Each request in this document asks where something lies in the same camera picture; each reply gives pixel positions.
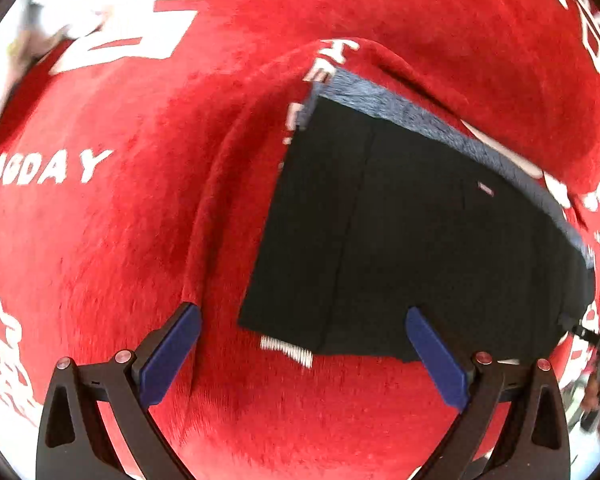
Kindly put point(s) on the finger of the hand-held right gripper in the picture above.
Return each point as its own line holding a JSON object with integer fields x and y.
{"x": 587, "y": 334}

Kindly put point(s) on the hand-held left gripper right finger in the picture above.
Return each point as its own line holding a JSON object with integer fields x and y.
{"x": 432, "y": 350}

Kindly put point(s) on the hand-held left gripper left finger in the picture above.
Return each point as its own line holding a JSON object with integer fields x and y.
{"x": 172, "y": 345}

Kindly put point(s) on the black pants with blue waistband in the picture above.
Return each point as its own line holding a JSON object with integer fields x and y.
{"x": 405, "y": 210}

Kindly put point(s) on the red printed sofa cover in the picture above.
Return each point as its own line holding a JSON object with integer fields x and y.
{"x": 130, "y": 235}

